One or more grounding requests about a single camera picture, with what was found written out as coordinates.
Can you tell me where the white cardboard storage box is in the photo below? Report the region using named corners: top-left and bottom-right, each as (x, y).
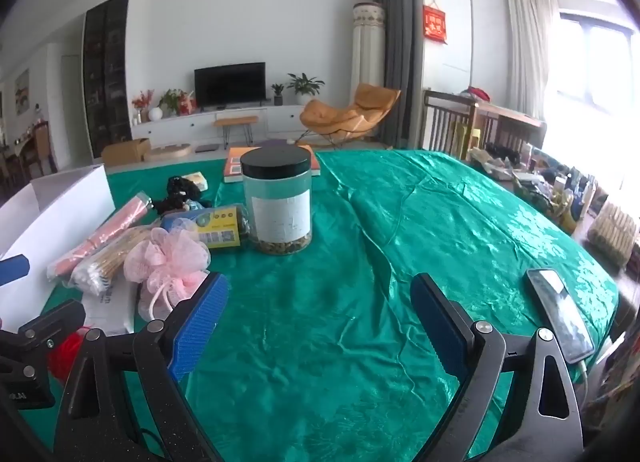
top-left (0, 166), bottom-right (115, 332)

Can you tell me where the black television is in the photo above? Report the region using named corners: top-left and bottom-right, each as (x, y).
top-left (194, 62), bottom-right (267, 107)

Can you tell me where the blue yellow trash bag roll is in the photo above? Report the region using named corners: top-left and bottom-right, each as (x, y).
top-left (160, 205), bottom-right (250, 249)

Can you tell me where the red wall hanging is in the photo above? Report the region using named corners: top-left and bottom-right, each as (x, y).
top-left (423, 1), bottom-right (447, 44)

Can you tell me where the small wooden bench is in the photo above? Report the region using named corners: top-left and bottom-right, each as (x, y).
top-left (214, 115), bottom-right (259, 150)

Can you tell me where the pink face mask pack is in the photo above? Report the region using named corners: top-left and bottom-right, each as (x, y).
top-left (46, 192), bottom-right (152, 281)

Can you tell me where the grey curtain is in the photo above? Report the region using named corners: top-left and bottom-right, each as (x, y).
top-left (374, 0), bottom-right (423, 149)

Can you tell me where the clear jar black lid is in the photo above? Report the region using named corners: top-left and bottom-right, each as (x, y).
top-left (240, 144), bottom-right (312, 255)

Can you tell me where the orange lounge chair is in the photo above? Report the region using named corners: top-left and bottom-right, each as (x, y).
top-left (299, 82), bottom-right (401, 148)

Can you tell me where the white tv cabinet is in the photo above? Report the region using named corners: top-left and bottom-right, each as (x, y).
top-left (131, 105), bottom-right (306, 148)

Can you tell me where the black smartphone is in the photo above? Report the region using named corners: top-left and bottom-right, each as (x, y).
top-left (525, 268), bottom-right (594, 364)

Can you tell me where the red flower vase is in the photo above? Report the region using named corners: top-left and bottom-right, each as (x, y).
top-left (131, 89), bottom-right (154, 125)

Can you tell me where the brown cardboard box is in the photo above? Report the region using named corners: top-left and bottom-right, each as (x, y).
top-left (101, 139), bottom-right (151, 167)

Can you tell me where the pink mesh bath pouf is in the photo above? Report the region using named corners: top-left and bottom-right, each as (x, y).
top-left (124, 226), bottom-right (210, 322)

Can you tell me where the orange book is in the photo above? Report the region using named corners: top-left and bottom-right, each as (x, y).
top-left (224, 144), bottom-right (321, 183)

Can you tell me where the bag of cotton swabs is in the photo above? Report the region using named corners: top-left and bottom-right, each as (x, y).
top-left (70, 226), bottom-right (151, 296)

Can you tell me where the wooden railing bench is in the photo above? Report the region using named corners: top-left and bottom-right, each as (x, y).
top-left (421, 89), bottom-right (547, 161)

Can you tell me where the black display cabinet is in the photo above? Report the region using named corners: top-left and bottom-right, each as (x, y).
top-left (81, 0), bottom-right (131, 159)

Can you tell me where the yellow tissue pack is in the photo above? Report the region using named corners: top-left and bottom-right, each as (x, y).
top-left (182, 171), bottom-right (208, 192)

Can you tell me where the white wet wipes pack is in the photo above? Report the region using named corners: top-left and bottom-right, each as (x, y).
top-left (81, 281), bottom-right (137, 336)

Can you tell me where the green satin tablecloth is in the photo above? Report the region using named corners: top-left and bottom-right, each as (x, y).
top-left (19, 149), bottom-right (621, 462)

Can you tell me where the green potted plant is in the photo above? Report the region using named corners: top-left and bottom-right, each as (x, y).
top-left (286, 73), bottom-right (326, 105)

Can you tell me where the white standing air conditioner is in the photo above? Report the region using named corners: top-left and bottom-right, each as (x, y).
top-left (350, 2), bottom-right (386, 96)

